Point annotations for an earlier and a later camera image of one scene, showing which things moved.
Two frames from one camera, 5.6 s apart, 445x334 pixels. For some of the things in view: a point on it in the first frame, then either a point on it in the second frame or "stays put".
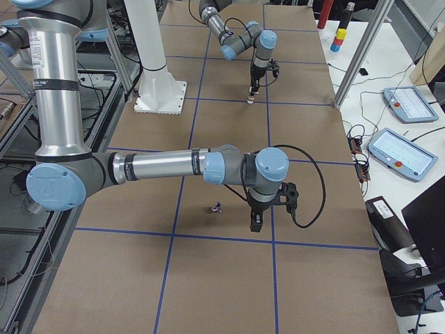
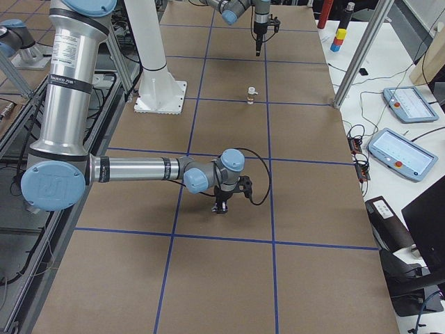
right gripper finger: [259, 221] → [224, 208]
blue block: [334, 47] stays put
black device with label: [392, 232] stays put
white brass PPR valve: [250, 99] stays put
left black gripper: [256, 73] → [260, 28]
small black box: [363, 72] stays put
